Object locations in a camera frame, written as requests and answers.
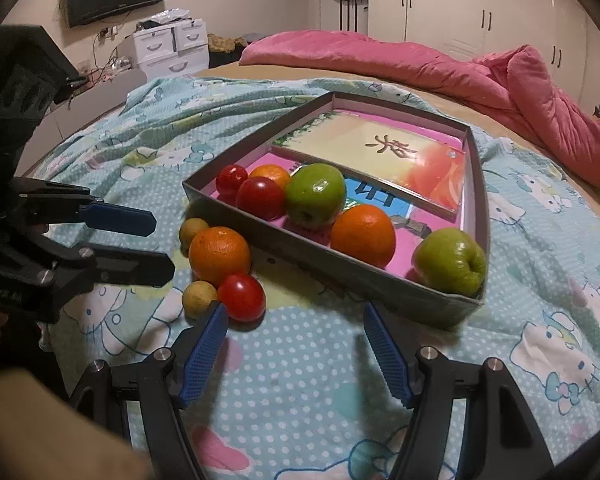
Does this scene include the tangled cables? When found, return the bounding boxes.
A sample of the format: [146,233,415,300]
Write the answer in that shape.
[77,25,136,83]

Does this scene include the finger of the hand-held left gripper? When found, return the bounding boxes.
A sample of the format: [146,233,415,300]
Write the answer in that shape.
[10,177,158,237]
[32,242,177,322]

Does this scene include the pink quilt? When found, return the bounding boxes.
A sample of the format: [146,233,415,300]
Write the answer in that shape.
[239,30,600,206]

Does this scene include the small yellow-green round fruit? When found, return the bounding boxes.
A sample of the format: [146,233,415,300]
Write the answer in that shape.
[179,217,211,256]
[181,280,219,320]

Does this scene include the yellow plush cloth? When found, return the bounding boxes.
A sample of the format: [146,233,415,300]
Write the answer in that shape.
[207,34,246,55]

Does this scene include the red tomato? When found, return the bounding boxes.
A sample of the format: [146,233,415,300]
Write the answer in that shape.
[236,176,287,222]
[216,273,267,322]
[216,164,249,196]

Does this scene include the person's left forearm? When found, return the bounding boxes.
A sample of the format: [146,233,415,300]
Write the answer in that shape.
[0,367,153,480]

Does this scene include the white wardrobe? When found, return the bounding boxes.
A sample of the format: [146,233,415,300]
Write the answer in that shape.
[367,0,600,111]

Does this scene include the cat printed blue blanket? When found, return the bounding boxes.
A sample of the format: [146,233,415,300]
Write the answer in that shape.
[15,76,600,480]

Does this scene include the green apple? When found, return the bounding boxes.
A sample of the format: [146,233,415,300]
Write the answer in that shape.
[412,227,488,297]
[285,162,347,231]

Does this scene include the yellow and orange booklet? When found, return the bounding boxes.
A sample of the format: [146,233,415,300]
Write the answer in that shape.
[270,112,467,223]

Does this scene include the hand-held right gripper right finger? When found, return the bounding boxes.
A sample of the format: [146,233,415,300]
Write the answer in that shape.
[362,302,556,480]

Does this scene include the orange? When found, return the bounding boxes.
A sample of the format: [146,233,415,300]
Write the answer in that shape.
[249,164,292,192]
[330,204,397,268]
[188,226,252,288]

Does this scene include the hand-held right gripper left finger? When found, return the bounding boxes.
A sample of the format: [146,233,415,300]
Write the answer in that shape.
[67,301,230,480]

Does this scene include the white drawer cabinet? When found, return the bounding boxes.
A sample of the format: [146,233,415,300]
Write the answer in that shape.
[130,19,211,78]

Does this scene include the grey cardboard box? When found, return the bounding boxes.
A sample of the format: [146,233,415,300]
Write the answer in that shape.
[181,91,491,332]

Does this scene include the white plastic bag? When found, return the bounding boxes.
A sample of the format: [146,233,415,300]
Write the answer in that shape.
[136,7,206,33]

